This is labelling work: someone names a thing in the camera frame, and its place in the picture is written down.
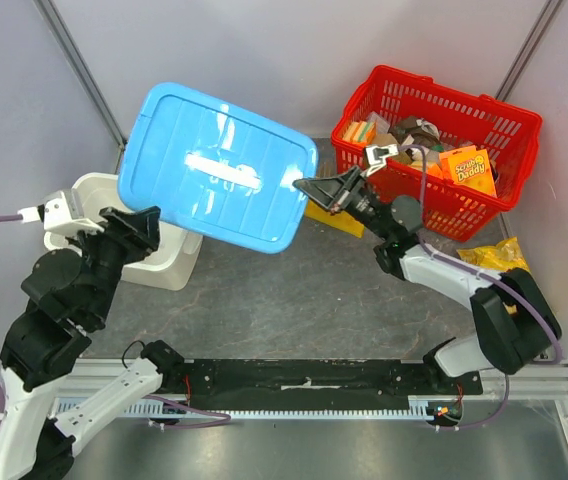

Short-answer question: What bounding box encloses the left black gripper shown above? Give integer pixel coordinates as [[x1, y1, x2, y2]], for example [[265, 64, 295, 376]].
[[70, 203, 165, 322]]

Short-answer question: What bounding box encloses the white plastic tub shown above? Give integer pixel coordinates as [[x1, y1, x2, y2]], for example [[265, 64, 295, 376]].
[[66, 172, 203, 291]]

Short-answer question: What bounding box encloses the light blue plastic lid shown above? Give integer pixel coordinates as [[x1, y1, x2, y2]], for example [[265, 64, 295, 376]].
[[117, 82, 319, 254]]

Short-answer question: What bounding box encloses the yellow Lays chips bag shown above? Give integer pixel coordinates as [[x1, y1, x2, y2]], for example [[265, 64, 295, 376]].
[[457, 237, 530, 272]]

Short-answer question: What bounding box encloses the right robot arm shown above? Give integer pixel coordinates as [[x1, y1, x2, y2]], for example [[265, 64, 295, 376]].
[[293, 167, 562, 394]]

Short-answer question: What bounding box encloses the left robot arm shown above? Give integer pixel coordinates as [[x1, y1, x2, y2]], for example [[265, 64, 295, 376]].
[[0, 207, 184, 479]]

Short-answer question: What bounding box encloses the yellow test tube rack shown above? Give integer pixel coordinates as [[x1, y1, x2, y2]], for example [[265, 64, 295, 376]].
[[305, 201, 365, 238]]

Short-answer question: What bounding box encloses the orange green sponge pack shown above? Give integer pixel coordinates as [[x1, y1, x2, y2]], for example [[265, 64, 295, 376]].
[[341, 121, 377, 147]]

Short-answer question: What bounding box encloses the orange Scrub Daddy package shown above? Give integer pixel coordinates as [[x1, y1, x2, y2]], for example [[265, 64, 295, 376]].
[[439, 145, 497, 197]]

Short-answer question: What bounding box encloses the red shopping basket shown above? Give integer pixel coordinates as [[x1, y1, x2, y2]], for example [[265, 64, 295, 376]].
[[331, 65, 543, 242]]

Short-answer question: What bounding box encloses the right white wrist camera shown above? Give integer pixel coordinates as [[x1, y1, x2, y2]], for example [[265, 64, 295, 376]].
[[363, 144, 399, 178]]

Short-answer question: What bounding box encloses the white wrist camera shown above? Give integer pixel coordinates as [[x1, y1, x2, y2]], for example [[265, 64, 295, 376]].
[[17, 189, 104, 238], [363, 144, 399, 178]]

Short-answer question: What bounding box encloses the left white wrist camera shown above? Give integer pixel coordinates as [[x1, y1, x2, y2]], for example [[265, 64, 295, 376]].
[[17, 189, 104, 238]]

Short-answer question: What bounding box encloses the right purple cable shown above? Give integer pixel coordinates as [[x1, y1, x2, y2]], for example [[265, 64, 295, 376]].
[[393, 143, 565, 434]]

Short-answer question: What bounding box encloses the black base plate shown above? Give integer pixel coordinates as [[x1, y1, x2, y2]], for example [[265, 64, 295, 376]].
[[159, 359, 483, 412]]

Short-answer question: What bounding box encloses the white cable duct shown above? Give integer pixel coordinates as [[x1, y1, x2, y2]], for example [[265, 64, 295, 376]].
[[52, 397, 434, 421]]

